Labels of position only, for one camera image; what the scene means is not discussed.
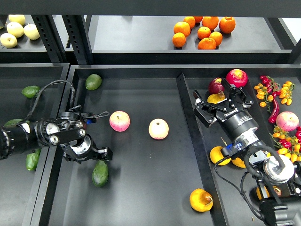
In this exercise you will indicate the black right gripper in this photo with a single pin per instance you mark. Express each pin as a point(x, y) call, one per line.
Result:
point(232, 114)

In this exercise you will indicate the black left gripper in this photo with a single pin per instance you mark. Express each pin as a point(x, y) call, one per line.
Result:
point(83, 150)

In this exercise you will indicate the dark green avocado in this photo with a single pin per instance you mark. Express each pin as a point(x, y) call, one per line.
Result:
point(100, 174)

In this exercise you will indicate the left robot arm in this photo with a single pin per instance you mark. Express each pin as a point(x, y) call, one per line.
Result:
point(67, 131)

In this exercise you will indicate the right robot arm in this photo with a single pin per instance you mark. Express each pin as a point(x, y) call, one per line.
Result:
point(278, 179)

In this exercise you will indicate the yellow pear under gripper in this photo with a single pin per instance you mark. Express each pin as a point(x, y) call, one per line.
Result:
point(216, 155)

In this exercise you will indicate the light green round avocado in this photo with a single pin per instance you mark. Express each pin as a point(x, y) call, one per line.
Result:
point(93, 82)

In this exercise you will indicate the green avocado lower left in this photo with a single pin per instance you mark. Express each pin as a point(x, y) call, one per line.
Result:
point(32, 160)

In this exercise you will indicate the dark avocado left top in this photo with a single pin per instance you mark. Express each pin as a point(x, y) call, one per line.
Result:
point(14, 122)

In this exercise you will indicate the green avocado upper left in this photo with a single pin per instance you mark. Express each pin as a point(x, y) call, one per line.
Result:
point(31, 91)

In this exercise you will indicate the dark red apple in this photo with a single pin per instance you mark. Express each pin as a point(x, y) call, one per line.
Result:
point(215, 86)

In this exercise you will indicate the bright red apple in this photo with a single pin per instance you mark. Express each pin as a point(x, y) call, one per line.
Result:
point(237, 77)

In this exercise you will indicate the pink red apple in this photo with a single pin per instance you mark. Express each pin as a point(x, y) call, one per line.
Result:
point(119, 121)

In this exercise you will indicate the upper cherry tomato bunch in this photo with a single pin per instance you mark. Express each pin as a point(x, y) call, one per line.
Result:
point(268, 90)

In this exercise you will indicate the cherry tomato bunch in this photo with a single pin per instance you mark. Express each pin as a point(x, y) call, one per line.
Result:
point(287, 143)
point(268, 90)

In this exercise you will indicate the red chili pepper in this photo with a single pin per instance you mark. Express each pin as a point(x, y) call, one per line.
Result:
point(275, 112)

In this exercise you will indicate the pale pink apple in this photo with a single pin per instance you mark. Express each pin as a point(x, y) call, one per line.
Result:
point(158, 129)

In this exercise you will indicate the orange front centre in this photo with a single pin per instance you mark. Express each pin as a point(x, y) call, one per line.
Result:
point(207, 43)

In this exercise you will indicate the orange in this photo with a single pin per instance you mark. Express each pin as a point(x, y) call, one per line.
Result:
point(182, 27)
point(210, 22)
point(207, 43)
point(203, 32)
point(227, 24)
point(179, 40)
point(217, 36)

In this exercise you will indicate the black centre tray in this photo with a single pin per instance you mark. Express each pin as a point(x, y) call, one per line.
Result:
point(150, 181)

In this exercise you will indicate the black tray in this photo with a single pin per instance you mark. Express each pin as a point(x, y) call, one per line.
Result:
point(23, 192)
point(150, 181)

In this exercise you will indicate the orange right of middle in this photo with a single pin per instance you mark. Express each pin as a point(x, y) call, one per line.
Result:
point(217, 36)

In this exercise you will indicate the pink apple right side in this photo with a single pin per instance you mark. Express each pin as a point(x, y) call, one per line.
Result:
point(287, 121)

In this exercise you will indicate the orange far left bottom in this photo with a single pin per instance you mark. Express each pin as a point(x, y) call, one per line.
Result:
point(179, 40)

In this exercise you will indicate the orange top right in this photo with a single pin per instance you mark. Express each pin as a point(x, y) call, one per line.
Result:
point(227, 24)

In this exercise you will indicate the orange top centre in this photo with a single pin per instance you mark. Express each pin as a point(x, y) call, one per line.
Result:
point(210, 22)

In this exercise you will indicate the lower cherry tomato bunch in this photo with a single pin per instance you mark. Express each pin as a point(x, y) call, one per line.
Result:
point(287, 143)

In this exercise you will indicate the orange left upper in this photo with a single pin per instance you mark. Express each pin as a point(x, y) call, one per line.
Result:
point(182, 27)

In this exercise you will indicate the orange top left partly hidden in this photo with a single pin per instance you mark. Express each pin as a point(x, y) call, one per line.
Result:
point(190, 20)

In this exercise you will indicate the black left tray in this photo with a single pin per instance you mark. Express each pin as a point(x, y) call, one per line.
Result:
point(23, 192)

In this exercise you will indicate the black upper shelf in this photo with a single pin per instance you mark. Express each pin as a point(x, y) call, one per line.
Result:
point(132, 40)

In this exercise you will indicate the black tray divider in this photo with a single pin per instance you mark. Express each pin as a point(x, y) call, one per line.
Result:
point(218, 213)

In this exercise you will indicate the pale yellow apple right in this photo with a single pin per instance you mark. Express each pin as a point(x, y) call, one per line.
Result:
point(31, 31)

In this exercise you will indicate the pale yellow apple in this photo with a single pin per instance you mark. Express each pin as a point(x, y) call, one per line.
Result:
point(31, 31)
point(15, 29)
point(8, 40)
point(17, 18)

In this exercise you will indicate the pale yellow apple front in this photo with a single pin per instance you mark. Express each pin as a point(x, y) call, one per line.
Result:
point(8, 40)

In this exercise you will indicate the pale yellow apple middle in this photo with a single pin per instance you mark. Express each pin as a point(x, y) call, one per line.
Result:
point(15, 29)

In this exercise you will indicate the pale yellow apple top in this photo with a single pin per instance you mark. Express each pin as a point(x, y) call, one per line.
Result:
point(17, 18)

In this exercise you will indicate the black perforated shelf post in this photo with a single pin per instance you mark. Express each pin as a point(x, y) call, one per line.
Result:
point(78, 36)

